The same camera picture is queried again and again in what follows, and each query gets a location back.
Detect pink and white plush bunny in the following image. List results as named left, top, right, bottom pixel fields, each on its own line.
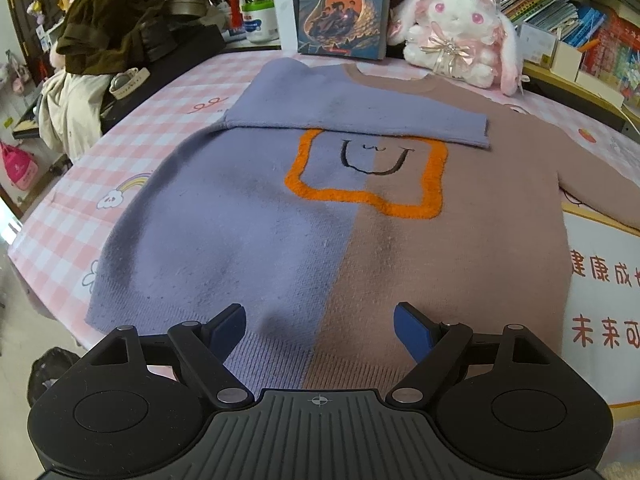
left=387, top=0, right=529, bottom=97

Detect round metal tin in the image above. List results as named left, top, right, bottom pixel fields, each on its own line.
left=164, top=0, right=206, bottom=19

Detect white smartwatch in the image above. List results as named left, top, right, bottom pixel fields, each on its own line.
left=108, top=65, right=151, bottom=100

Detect white and blue jar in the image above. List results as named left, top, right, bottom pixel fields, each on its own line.
left=241, top=0, right=280, bottom=45

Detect white flat box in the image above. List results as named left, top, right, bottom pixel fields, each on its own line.
left=574, top=67, right=626, bottom=109

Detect pink drawstring bag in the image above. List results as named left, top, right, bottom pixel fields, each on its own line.
left=0, top=140, right=41, bottom=191

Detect large illustrated novel book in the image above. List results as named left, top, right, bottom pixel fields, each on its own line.
left=295, top=0, right=394, bottom=59

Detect beige cloth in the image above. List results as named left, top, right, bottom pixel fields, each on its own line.
left=39, top=72, right=109, bottom=154

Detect row of colourful books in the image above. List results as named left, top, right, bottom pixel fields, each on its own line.
left=392, top=0, right=640, bottom=97

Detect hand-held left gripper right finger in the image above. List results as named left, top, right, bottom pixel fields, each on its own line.
left=389, top=302, right=549, bottom=408

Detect white printed cardboard box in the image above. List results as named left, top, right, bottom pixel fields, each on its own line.
left=519, top=22, right=559, bottom=66

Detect black bag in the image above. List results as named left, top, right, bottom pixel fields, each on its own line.
left=99, top=22, right=227, bottom=137

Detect purple and brown sweater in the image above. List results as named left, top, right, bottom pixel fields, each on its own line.
left=85, top=57, right=640, bottom=392

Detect wooden bookshelf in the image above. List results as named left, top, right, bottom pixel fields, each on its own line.
left=270, top=0, right=640, bottom=137

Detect dark crumpled bag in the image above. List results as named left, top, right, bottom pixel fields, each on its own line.
left=27, top=347, right=81, bottom=407

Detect white open pen box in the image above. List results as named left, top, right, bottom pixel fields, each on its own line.
left=549, top=39, right=586, bottom=81

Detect pink checkered printed desk mat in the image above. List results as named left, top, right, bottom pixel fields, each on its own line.
left=9, top=49, right=640, bottom=376

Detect dark olive jacket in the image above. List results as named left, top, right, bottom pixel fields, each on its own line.
left=54, top=0, right=171, bottom=79

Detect red doll pen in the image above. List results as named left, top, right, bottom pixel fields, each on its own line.
left=224, top=0, right=244, bottom=31

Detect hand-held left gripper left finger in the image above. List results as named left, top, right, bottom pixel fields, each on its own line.
left=91, top=302, right=250, bottom=409

